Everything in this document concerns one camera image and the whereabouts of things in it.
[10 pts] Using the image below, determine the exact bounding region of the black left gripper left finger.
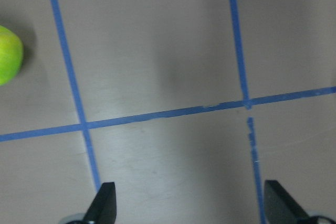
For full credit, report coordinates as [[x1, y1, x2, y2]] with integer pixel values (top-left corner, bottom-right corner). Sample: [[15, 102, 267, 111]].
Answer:
[[82, 182, 117, 224]]

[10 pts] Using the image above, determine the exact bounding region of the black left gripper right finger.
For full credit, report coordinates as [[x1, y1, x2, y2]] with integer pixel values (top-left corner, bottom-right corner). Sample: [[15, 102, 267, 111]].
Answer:
[[264, 180, 312, 224]]

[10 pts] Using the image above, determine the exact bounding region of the green apple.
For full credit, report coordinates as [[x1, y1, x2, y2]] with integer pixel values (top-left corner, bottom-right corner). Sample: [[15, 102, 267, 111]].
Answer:
[[1, 26, 24, 86]]

